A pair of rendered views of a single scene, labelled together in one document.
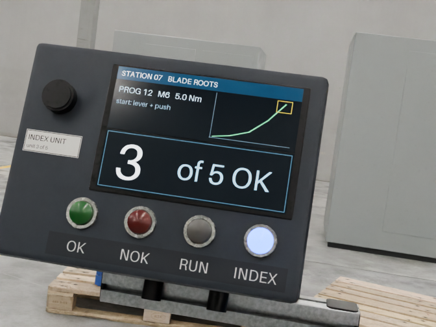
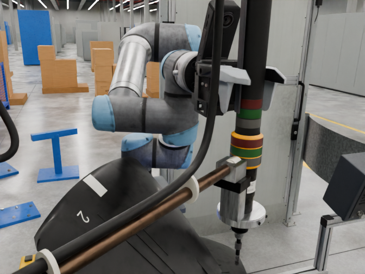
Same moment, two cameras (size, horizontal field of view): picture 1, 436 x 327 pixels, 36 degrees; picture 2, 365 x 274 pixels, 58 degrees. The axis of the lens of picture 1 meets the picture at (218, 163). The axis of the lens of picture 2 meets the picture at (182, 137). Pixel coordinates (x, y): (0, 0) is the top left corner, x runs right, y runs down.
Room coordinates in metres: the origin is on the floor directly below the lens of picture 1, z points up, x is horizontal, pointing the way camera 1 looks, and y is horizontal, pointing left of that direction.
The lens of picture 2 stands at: (1.23, -0.97, 1.61)
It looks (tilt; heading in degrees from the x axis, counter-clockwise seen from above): 17 degrees down; 154
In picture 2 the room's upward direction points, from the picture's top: 1 degrees clockwise
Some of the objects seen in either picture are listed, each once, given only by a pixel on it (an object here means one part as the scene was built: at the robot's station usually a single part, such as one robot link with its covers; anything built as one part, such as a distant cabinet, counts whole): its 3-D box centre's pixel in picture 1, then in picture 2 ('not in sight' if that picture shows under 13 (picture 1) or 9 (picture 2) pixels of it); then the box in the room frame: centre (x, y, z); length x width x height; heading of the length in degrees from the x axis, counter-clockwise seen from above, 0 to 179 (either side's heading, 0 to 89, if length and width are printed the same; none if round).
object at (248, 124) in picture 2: not in sight; (248, 120); (0.88, -0.70, 1.50); 0.03 x 0.03 x 0.01
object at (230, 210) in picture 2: not in sight; (239, 187); (0.88, -0.71, 1.41); 0.09 x 0.07 x 0.10; 117
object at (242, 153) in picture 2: not in sight; (246, 148); (0.88, -0.70, 1.46); 0.04 x 0.04 x 0.01
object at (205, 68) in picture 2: not in sight; (214, 71); (0.82, -0.72, 1.56); 0.09 x 0.05 x 0.02; 163
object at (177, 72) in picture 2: not in sight; (195, 73); (0.69, -0.68, 1.54); 0.08 x 0.05 x 0.08; 83
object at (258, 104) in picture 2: not in sight; (249, 101); (0.88, -0.70, 1.53); 0.03 x 0.03 x 0.01
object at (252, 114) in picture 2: not in sight; (249, 111); (0.88, -0.70, 1.51); 0.03 x 0.03 x 0.01
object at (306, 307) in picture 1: (228, 302); (352, 216); (0.60, -0.03, 1.04); 0.24 x 0.03 x 0.03; 83
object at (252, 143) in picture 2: not in sight; (246, 139); (0.88, -0.70, 1.48); 0.04 x 0.04 x 0.01
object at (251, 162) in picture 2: not in sight; (245, 156); (0.88, -0.70, 1.45); 0.04 x 0.04 x 0.01
